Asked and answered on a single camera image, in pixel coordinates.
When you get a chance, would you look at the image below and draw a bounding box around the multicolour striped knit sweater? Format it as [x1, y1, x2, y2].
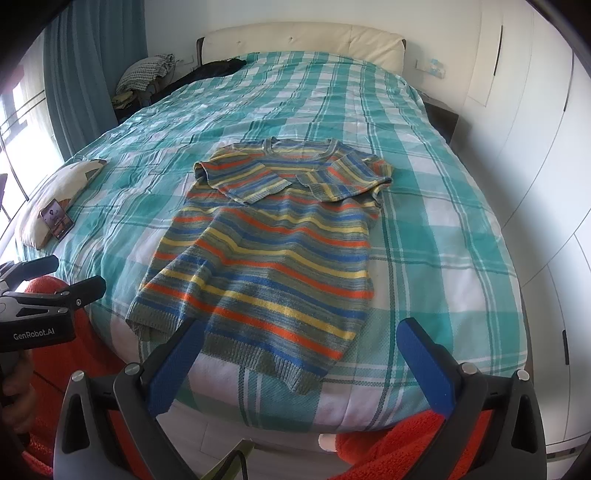
[127, 138, 394, 394]

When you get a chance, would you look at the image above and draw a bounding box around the clothes pile beside bed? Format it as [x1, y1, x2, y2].
[111, 54, 176, 123]

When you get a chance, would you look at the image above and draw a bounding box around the person's left hand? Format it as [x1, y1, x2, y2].
[1, 350, 37, 434]

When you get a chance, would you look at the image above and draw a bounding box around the cream patterned pillow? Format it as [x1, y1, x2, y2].
[14, 159, 107, 250]

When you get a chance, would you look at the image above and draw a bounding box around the teal window curtain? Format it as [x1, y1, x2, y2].
[43, 0, 147, 160]

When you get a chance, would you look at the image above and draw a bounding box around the black garment on bed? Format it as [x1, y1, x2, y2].
[151, 58, 246, 103]

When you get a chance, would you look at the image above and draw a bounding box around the dark bedside table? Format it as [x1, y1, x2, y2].
[420, 92, 460, 144]

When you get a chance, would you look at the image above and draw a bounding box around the white wardrobe with handles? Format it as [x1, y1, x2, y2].
[453, 1, 590, 456]

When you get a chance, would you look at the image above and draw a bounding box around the wall socket with sticker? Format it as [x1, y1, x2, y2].
[415, 58, 446, 79]

